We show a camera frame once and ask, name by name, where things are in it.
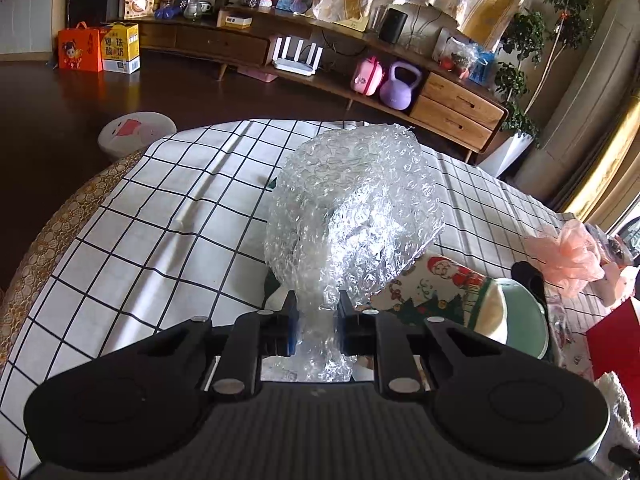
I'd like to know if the christmas print cloth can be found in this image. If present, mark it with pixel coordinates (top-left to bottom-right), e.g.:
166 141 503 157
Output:
369 255 488 331

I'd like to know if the black speaker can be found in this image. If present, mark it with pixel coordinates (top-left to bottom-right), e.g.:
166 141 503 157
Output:
379 7 408 45

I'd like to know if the standing air conditioner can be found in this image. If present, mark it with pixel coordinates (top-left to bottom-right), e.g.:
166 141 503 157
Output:
510 0 640 201

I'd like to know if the white fluffy towel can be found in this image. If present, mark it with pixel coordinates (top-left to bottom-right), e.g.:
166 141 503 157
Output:
595 372 640 448

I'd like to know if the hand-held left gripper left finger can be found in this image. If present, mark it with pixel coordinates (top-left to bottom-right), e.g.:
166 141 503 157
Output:
145 291 301 402

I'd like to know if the white planter pot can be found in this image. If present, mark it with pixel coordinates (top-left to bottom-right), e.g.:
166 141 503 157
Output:
477 132 536 178

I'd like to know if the black cloth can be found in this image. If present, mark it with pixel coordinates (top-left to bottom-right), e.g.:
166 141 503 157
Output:
511 261 548 311

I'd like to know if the clear bubble wrap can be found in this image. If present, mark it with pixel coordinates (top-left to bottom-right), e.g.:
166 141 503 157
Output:
264 124 446 383

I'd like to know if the orange gift bag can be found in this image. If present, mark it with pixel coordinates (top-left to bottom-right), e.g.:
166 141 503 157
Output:
57 22 105 73

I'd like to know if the blue plastic bag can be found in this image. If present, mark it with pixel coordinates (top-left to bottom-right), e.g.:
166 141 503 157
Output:
469 46 497 86

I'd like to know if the yellow curtain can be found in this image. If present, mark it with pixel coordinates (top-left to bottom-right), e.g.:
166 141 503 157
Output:
562 95 640 233

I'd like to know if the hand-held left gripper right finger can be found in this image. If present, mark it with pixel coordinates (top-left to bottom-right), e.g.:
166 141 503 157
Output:
336 290 482 402

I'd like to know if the golden lace table cover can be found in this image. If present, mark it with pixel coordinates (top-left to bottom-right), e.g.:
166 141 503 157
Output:
0 149 147 366

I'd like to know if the white router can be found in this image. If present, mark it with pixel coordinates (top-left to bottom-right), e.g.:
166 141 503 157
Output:
270 35 321 77

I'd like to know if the wooden tv cabinet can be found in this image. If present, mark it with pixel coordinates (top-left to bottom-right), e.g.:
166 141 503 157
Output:
131 6 511 163

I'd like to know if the white round stool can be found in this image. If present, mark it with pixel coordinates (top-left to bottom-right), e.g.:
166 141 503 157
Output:
97 111 178 163

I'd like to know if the yellow milk carton box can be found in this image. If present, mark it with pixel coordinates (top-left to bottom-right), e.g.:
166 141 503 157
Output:
100 22 142 75

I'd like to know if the white black checkered tablecloth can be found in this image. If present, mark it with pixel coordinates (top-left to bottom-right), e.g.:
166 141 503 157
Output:
0 119 640 472

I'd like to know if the clear plastic bag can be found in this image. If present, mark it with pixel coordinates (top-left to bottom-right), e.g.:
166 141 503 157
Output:
436 36 483 81

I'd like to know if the purple kettlebell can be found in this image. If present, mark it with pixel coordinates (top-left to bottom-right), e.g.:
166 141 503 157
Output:
379 61 424 111

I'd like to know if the red cardboard box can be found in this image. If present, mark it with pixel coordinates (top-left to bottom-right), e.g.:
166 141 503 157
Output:
586 297 640 383

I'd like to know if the pink mesh bath pouf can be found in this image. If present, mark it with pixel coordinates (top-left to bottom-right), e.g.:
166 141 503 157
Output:
522 220 608 295

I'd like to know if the green potted tree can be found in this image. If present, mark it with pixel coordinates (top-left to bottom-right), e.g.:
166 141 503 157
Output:
492 0 596 141

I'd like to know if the pink toy case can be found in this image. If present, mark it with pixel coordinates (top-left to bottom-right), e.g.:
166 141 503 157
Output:
350 56 386 97

